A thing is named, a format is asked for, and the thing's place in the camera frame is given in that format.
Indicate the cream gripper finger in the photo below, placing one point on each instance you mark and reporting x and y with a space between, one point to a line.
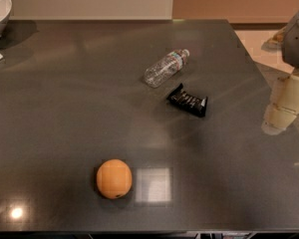
285 93
276 120

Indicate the black rxbar chocolate wrapper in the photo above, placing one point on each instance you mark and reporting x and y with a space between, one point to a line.
180 98

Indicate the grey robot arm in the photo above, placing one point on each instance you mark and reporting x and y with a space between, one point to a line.
290 44

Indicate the clear plastic water bottle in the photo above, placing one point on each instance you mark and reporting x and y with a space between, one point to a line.
166 67

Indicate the orange fruit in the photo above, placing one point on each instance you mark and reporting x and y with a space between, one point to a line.
114 179

